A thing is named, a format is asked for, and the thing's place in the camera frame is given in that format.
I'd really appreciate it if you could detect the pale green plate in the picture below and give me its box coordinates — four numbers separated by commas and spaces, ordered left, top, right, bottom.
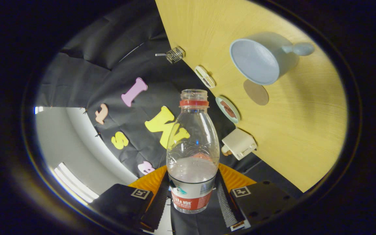
215, 96, 241, 124

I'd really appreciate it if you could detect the clear plastic bottle red label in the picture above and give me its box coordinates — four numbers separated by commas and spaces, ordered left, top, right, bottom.
166, 89, 220, 214

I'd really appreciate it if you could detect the round brown coaster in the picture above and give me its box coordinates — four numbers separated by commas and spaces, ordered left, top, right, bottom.
243, 79, 269, 106

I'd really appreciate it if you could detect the white toaster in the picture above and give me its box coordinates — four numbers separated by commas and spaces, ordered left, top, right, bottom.
221, 128, 258, 161

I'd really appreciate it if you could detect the small wire basket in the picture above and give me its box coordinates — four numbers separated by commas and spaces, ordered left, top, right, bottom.
166, 47, 186, 64

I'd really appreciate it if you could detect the pale grey cup with handle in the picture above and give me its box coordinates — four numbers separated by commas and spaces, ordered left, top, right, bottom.
229, 32, 315, 86

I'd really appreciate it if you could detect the long ceiling light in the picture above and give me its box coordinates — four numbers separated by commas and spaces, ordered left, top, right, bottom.
54, 162, 100, 203

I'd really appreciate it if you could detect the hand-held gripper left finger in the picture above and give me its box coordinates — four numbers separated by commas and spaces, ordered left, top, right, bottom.
90, 165, 172, 233

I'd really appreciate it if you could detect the white divided dish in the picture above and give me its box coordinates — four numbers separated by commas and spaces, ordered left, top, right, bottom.
194, 66, 216, 89

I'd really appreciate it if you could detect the wooden table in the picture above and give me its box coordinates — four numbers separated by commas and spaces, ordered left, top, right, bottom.
155, 0, 348, 193

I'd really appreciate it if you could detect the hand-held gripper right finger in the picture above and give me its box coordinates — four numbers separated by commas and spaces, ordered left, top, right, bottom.
215, 163, 299, 231

